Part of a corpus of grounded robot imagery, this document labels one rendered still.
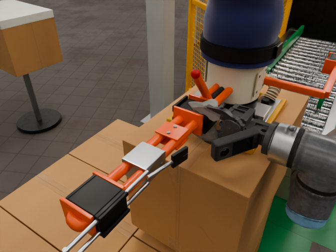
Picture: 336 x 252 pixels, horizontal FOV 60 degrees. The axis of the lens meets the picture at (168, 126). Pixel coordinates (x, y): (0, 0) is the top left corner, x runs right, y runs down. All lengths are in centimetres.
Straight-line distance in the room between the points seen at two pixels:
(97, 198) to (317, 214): 46
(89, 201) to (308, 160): 43
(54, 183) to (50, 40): 132
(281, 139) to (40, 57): 209
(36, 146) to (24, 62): 72
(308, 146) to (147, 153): 32
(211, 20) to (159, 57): 160
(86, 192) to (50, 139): 222
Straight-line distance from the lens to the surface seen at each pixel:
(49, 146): 266
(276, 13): 83
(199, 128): 71
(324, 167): 65
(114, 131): 173
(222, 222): 84
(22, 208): 143
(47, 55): 250
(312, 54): 309
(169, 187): 86
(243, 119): 68
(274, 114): 101
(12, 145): 280
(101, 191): 53
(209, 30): 83
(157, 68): 245
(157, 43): 237
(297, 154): 65
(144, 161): 58
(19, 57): 240
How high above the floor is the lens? 154
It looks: 35 degrees down
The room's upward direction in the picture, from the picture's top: straight up
